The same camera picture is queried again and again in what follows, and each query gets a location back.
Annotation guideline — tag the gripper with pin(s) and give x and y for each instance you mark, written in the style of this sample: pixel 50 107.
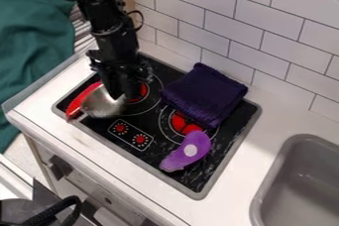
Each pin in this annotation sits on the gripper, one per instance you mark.
pixel 118 71

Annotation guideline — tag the silver pot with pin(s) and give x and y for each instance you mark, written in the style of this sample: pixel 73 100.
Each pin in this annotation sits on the silver pot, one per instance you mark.
pixel 102 103

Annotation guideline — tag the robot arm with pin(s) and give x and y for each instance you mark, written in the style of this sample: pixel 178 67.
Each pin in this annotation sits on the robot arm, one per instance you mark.
pixel 103 8

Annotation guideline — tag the red toy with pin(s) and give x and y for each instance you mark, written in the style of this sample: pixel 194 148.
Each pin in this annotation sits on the red toy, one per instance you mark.
pixel 79 100

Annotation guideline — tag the toy stove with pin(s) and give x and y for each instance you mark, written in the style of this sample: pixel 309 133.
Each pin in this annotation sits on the toy stove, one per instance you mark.
pixel 163 124

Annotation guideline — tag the purple cloth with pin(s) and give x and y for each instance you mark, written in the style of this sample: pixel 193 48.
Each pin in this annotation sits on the purple cloth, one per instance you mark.
pixel 204 94

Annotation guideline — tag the green cloth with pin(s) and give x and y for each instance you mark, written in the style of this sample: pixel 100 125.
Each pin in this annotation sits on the green cloth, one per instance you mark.
pixel 31 38

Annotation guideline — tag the purple toy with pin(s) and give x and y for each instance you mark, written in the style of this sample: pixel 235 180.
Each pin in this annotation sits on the purple toy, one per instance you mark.
pixel 187 152

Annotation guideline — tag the toy sink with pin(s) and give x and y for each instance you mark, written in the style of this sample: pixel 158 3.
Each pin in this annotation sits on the toy sink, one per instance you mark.
pixel 300 183

